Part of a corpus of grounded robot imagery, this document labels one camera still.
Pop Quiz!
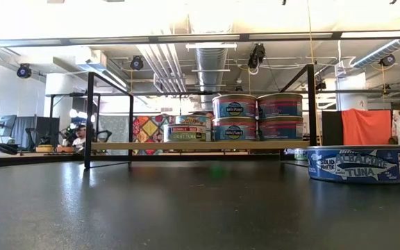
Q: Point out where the silver-lid yellow-teal can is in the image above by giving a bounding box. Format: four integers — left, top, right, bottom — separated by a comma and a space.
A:
174, 115, 213, 131

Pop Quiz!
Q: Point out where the gold-lid blue can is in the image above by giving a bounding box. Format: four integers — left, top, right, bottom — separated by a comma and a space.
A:
212, 93, 258, 119
257, 92, 303, 119
258, 116, 304, 142

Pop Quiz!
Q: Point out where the wooden shelf with black frame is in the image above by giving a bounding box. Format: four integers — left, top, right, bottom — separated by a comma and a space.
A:
83, 63, 318, 170

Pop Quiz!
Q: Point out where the silver-lid blue can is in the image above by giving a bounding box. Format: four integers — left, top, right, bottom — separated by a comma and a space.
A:
306, 144, 400, 185

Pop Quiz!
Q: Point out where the colourful patchwork quilt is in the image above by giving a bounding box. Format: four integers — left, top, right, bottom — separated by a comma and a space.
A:
133, 114, 173, 156

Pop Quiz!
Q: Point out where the black hanging ceiling device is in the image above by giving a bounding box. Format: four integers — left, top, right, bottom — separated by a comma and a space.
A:
247, 43, 267, 70

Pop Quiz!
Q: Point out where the silver-lid white-green can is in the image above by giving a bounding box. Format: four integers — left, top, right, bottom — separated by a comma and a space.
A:
292, 148, 309, 161

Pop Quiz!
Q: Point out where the black panel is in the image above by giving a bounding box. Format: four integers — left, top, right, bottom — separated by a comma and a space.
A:
322, 110, 343, 146

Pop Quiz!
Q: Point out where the dark computer monitor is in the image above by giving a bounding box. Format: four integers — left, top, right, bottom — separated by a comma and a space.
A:
35, 116, 60, 147

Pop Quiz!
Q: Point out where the orange cloth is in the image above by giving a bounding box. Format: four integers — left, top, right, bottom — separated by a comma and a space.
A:
341, 108, 392, 147

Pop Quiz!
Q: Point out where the silver ventilation duct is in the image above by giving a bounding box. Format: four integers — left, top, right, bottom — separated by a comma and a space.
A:
194, 47, 228, 112

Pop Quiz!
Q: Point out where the black ceiling camera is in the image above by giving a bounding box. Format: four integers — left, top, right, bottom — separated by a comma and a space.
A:
130, 55, 144, 72
15, 63, 33, 79
379, 53, 397, 67

